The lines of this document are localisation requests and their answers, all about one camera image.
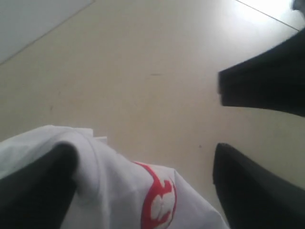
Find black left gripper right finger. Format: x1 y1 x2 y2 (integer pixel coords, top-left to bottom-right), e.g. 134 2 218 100
213 143 305 229

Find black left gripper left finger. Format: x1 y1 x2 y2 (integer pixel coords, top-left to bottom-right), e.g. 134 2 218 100
0 144 78 229

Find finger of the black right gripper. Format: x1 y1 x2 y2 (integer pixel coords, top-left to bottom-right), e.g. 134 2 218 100
218 30 305 117

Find white t-shirt red lettering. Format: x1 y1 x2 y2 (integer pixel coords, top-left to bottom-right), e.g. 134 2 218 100
0 125 227 229

